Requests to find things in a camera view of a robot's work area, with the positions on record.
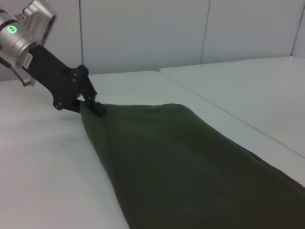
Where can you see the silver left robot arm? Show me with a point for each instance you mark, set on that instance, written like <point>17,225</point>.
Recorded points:
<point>14,40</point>

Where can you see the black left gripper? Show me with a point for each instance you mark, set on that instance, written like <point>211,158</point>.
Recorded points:
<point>54,76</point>

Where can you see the dark green t-shirt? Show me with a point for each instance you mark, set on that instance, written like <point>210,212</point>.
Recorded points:
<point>190,167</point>

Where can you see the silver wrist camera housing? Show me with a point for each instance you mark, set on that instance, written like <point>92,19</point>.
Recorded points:
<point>39,19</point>

